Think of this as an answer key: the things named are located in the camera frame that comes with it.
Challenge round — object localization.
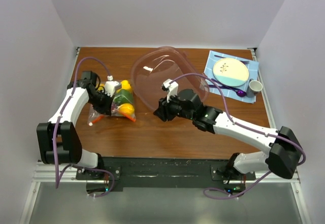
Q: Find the orange yellow fake mango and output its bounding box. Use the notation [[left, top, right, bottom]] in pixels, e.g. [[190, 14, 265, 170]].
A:
[[118, 103, 135, 116]]

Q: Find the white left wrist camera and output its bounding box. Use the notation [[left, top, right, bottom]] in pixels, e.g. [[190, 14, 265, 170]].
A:
[[104, 81, 122, 97]]

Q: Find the clear plastic bowl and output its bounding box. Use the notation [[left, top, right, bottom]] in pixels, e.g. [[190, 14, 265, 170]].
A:
[[130, 45, 210, 113]]

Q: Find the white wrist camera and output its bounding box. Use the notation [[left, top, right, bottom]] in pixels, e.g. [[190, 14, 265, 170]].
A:
[[161, 79, 178, 103], [104, 81, 122, 97]]

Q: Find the green fake pepper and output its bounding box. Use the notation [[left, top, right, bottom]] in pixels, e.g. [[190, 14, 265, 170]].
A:
[[113, 89, 134, 105]]

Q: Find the clear zip top bag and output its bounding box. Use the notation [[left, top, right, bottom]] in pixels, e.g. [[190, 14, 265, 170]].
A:
[[88, 80, 136, 126]]

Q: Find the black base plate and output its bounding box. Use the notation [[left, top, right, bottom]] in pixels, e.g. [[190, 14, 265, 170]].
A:
[[76, 157, 255, 193]]

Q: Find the cream and blue plate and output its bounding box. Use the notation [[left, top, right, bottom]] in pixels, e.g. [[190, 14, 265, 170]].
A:
[[212, 58, 249, 87]]

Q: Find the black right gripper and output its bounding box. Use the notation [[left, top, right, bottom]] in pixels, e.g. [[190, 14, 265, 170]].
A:
[[153, 92, 194, 122]]

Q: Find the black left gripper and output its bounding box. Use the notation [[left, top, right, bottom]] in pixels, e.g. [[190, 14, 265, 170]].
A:
[[87, 89, 114, 116]]

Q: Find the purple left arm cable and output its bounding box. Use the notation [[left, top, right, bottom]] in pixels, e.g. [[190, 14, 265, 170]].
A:
[[52, 56, 112, 189]]

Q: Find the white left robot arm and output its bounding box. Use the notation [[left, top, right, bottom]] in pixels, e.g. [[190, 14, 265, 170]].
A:
[[37, 71, 120, 182]]

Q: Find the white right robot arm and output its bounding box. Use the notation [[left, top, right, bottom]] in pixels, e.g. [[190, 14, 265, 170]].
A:
[[153, 89, 302, 180]]

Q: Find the grey white mug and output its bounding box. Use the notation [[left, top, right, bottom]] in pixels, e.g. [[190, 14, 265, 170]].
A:
[[246, 79, 263, 98]]

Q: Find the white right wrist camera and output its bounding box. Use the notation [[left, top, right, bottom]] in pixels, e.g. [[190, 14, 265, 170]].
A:
[[161, 79, 178, 103]]

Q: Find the blue checked cloth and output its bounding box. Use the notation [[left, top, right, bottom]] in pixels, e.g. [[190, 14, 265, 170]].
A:
[[204, 50, 259, 104]]

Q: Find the yellow fake lemon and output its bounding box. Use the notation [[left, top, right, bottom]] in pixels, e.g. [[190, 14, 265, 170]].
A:
[[120, 80, 133, 93]]

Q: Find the purple spoon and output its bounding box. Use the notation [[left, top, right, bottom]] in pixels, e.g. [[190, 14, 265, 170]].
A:
[[209, 85, 247, 98]]

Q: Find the purple fork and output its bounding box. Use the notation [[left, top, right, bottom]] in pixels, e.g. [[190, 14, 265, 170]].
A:
[[212, 79, 237, 91]]

